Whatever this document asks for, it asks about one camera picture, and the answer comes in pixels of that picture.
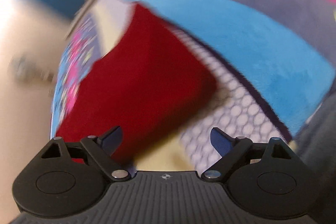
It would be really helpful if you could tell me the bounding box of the red knit sweater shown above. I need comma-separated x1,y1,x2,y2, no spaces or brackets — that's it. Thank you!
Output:
56,3,218,164

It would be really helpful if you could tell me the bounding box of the white standing fan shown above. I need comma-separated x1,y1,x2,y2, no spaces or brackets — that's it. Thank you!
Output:
8,54,55,84

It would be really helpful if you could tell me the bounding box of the colourful floral striped blanket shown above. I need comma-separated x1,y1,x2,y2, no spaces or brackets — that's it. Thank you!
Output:
51,0,335,172

